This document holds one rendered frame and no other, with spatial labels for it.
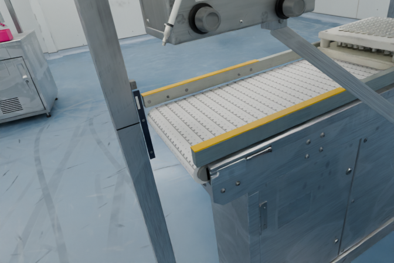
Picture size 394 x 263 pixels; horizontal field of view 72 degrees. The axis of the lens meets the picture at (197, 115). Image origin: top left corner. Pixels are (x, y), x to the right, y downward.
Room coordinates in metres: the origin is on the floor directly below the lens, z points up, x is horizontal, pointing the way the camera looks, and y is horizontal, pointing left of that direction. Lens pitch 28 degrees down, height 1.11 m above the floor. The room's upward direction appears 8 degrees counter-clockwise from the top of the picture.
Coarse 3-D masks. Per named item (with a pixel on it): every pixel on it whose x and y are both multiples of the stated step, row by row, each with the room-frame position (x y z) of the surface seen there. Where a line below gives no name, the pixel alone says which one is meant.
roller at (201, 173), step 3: (210, 162) 0.38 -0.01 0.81; (204, 165) 0.37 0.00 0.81; (207, 165) 0.36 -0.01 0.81; (201, 168) 0.36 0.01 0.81; (204, 168) 0.36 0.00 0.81; (207, 168) 0.36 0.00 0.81; (198, 171) 0.36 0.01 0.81; (201, 171) 0.36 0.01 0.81; (204, 171) 0.36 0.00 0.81; (207, 171) 0.36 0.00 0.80; (198, 174) 0.36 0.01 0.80; (201, 174) 0.36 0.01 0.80; (204, 174) 0.36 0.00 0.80; (207, 174) 0.36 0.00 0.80; (198, 177) 0.36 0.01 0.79; (201, 177) 0.36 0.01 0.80; (204, 177) 0.36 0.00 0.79; (207, 177) 0.36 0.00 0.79; (204, 180) 0.36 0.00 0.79; (207, 180) 0.36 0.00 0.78
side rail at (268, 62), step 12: (264, 60) 0.74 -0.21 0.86; (276, 60) 0.75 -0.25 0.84; (288, 60) 0.77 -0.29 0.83; (228, 72) 0.69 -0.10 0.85; (240, 72) 0.70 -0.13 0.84; (252, 72) 0.72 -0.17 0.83; (192, 84) 0.64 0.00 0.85; (204, 84) 0.66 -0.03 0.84; (216, 84) 0.67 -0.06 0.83; (144, 96) 0.59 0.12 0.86; (156, 96) 0.60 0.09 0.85; (180, 96) 0.63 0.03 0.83
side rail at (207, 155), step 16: (368, 80) 0.51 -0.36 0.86; (384, 80) 0.53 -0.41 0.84; (336, 96) 0.47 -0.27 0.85; (352, 96) 0.49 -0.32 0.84; (304, 112) 0.43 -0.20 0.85; (320, 112) 0.45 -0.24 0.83; (256, 128) 0.39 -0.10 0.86; (272, 128) 0.40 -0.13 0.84; (224, 144) 0.36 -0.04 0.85; (240, 144) 0.38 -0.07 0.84; (208, 160) 0.35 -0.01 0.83
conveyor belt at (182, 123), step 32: (288, 64) 0.76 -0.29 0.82; (352, 64) 0.69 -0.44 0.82; (192, 96) 0.63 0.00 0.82; (224, 96) 0.61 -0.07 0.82; (256, 96) 0.58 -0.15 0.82; (288, 96) 0.56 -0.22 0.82; (160, 128) 0.51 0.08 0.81; (192, 128) 0.48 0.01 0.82; (224, 128) 0.46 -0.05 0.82; (192, 160) 0.38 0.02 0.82
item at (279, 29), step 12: (264, 24) 0.43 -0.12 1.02; (276, 24) 0.41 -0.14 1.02; (276, 36) 0.43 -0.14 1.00; (288, 36) 0.42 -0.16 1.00; (300, 36) 0.42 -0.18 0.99; (300, 48) 0.42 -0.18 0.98; (312, 48) 0.42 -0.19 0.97; (312, 60) 0.42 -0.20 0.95; (324, 60) 0.41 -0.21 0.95; (324, 72) 0.41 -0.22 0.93; (336, 72) 0.41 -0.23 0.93; (348, 72) 0.40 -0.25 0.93; (348, 84) 0.40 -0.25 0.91; (360, 84) 0.40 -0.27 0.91; (360, 96) 0.40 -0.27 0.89; (372, 96) 0.39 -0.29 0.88; (372, 108) 0.39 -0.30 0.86; (384, 108) 0.39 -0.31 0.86
